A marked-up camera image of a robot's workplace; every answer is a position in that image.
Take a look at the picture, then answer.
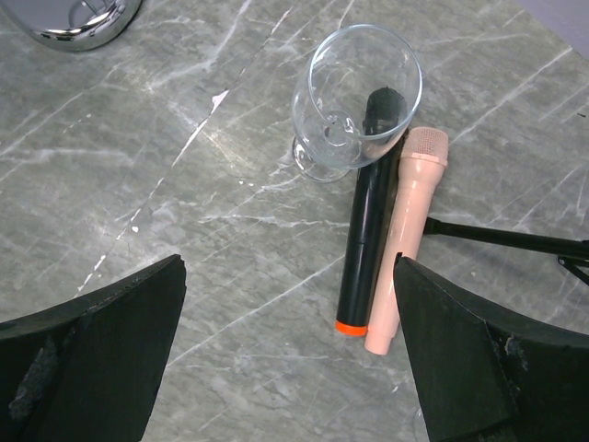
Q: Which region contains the clear wine glass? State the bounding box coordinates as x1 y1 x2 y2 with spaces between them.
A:
291 24 423 183

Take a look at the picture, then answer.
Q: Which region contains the black microphone orange end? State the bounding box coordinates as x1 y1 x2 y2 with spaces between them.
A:
334 87 409 338

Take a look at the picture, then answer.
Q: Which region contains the chrome wine glass rack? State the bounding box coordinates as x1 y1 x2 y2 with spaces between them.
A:
1 0 143 52

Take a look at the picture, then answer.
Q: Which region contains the pink microphone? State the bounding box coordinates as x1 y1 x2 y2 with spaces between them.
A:
364 127 449 355

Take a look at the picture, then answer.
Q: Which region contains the black perforated music stand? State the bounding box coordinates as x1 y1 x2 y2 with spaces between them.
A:
423 217 588 285

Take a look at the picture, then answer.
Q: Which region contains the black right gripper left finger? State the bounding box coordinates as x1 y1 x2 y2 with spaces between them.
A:
1 254 187 441

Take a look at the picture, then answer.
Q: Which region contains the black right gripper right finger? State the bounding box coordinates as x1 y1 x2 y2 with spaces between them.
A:
394 255 588 441

